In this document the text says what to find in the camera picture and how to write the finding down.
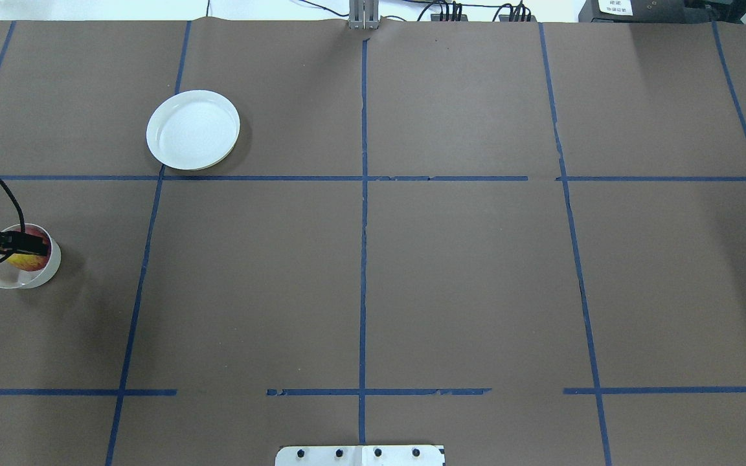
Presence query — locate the red yellow apple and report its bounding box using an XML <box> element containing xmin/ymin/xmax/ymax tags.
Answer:
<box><xmin>6</xmin><ymin>225</ymin><xmax>51</xmax><ymax>272</ymax></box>

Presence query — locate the white bowl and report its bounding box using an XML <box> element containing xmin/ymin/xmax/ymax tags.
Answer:
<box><xmin>0</xmin><ymin>223</ymin><xmax>62</xmax><ymax>289</ymax></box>

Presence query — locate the white plate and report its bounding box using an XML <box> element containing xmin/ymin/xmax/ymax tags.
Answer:
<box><xmin>145</xmin><ymin>89</ymin><xmax>241</xmax><ymax>171</ymax></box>

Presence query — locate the far black orange adapter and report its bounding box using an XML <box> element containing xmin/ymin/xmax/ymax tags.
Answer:
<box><xmin>418</xmin><ymin>1</ymin><xmax>468</xmax><ymax>23</ymax></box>

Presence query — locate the black orange adapter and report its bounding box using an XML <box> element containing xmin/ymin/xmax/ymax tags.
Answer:
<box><xmin>492</xmin><ymin>1</ymin><xmax>537</xmax><ymax>23</ymax></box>
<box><xmin>418</xmin><ymin>1</ymin><xmax>468</xmax><ymax>23</ymax></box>

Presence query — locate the near black orange adapter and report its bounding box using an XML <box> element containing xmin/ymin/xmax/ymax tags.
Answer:
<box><xmin>492</xmin><ymin>1</ymin><xmax>537</xmax><ymax>23</ymax></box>

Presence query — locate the black computer box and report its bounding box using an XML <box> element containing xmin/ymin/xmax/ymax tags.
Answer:
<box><xmin>578</xmin><ymin>1</ymin><xmax>687</xmax><ymax>24</ymax></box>

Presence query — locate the white camera stand pedestal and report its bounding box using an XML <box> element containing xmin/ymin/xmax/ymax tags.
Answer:
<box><xmin>275</xmin><ymin>445</ymin><xmax>446</xmax><ymax>465</ymax></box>

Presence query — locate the aluminium frame post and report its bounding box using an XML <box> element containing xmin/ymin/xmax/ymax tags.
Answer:
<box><xmin>347</xmin><ymin>0</ymin><xmax>381</xmax><ymax>30</ymax></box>

